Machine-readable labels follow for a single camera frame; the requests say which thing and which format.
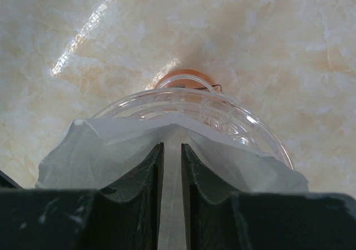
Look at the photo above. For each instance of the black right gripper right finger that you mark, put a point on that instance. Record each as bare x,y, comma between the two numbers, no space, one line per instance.
212,218

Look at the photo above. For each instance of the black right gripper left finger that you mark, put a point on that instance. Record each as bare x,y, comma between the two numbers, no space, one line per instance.
133,220

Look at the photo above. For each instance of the clear glass dripper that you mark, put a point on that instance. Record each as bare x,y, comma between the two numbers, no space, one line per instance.
217,110

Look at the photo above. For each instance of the orange liquid glass carafe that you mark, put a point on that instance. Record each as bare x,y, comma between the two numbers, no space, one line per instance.
187,78

